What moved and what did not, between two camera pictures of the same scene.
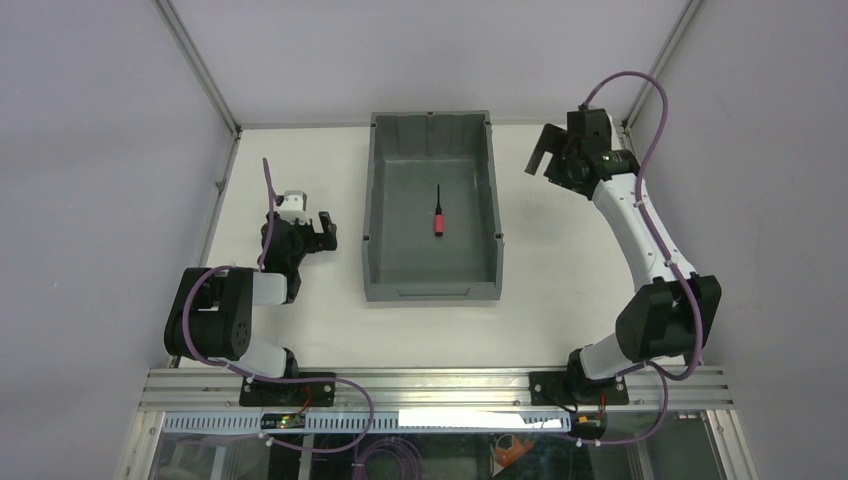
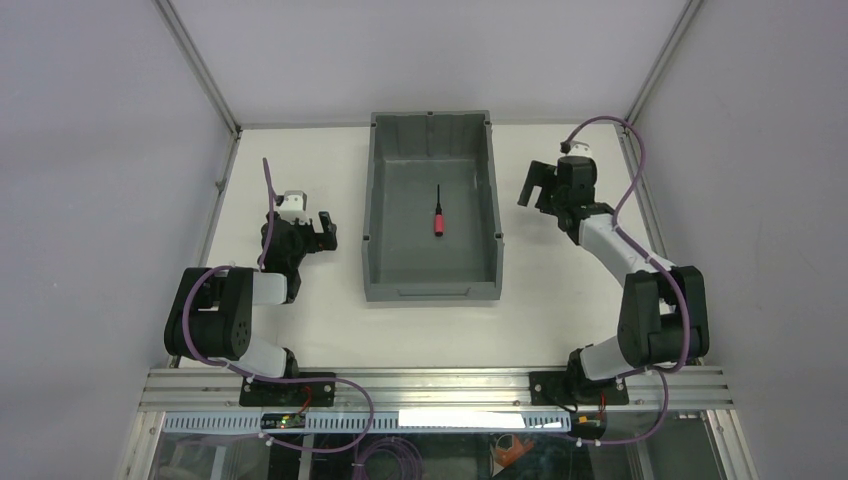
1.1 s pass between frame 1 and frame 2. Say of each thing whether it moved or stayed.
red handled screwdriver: stayed
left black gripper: stayed
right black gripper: moved
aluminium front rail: stayed
